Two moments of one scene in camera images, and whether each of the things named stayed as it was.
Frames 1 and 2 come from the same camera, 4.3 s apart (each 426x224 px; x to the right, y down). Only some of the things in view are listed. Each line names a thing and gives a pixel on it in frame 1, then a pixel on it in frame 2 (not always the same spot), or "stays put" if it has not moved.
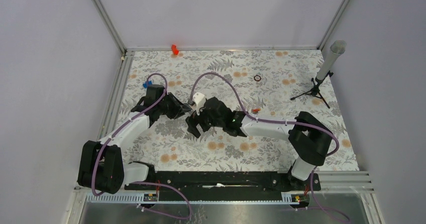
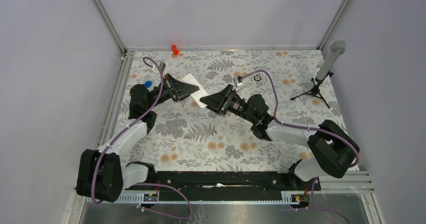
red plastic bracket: (175, 51) stays put
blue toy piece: (144, 84) stays put
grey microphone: (337, 47) stays put
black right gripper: (192, 123) → (216, 100)
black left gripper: (179, 108) → (184, 90)
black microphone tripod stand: (314, 91) stays put
